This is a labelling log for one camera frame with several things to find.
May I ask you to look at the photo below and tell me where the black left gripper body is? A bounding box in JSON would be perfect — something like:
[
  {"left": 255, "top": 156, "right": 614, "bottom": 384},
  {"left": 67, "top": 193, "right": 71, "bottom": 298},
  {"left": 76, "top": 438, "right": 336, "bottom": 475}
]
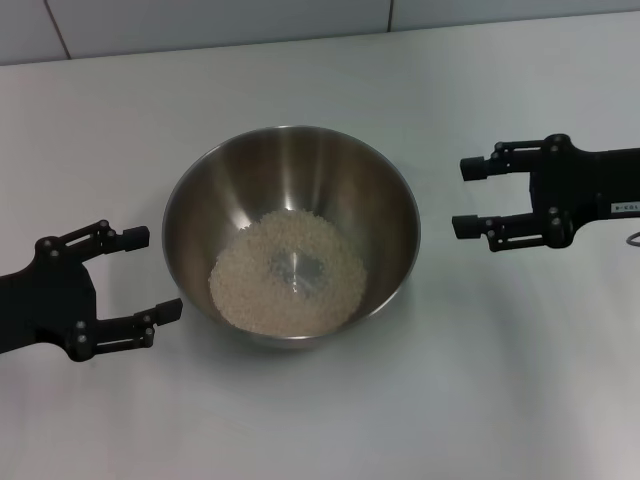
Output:
[{"left": 0, "top": 257, "right": 99, "bottom": 362}]

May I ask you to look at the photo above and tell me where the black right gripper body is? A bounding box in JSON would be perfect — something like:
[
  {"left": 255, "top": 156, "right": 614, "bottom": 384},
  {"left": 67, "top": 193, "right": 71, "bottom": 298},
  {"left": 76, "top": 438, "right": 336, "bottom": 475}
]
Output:
[{"left": 529, "top": 147, "right": 640, "bottom": 236}]

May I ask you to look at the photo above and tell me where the white rice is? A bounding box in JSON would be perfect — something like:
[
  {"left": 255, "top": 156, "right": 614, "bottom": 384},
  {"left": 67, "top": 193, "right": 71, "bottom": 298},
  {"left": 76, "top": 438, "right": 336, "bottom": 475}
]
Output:
[{"left": 208, "top": 209, "right": 369, "bottom": 337}]

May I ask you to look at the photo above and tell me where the stainless steel mixing bowl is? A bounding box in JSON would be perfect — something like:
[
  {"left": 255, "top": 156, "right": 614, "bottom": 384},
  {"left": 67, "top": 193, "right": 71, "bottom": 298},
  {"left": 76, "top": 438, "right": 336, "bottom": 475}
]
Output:
[{"left": 161, "top": 124, "right": 422, "bottom": 351}]

